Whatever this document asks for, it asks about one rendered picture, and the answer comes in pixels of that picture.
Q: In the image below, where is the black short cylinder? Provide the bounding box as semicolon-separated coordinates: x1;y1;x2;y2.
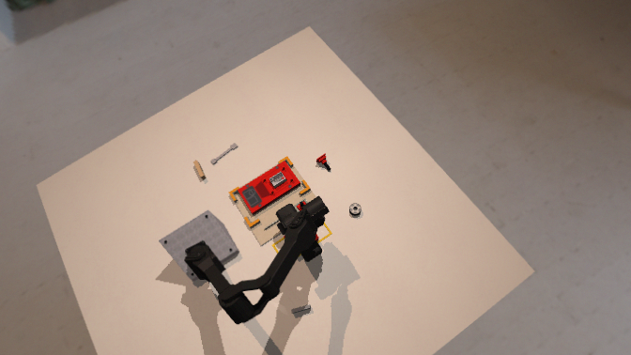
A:
349;203;362;216

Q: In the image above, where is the brown rectangular block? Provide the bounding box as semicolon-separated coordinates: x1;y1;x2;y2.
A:
194;160;207;179

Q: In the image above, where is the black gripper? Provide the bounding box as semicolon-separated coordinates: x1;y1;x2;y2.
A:
276;204;322;262

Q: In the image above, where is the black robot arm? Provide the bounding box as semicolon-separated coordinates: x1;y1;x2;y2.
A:
184;196;330;324

